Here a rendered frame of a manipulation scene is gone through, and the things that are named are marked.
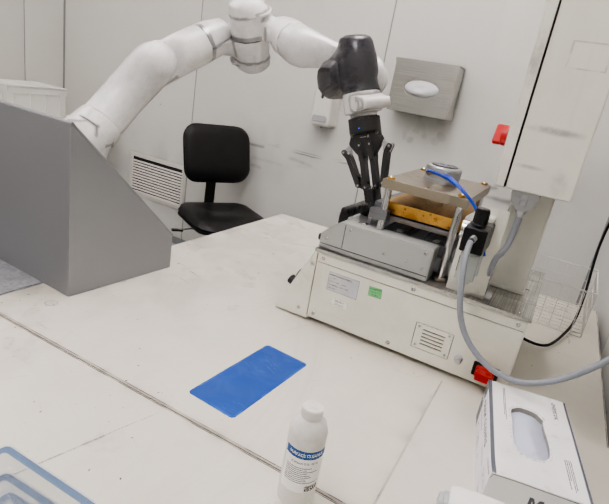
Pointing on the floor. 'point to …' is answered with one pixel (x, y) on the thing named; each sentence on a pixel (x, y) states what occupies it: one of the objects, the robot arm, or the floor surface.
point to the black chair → (221, 149)
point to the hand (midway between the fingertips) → (373, 202)
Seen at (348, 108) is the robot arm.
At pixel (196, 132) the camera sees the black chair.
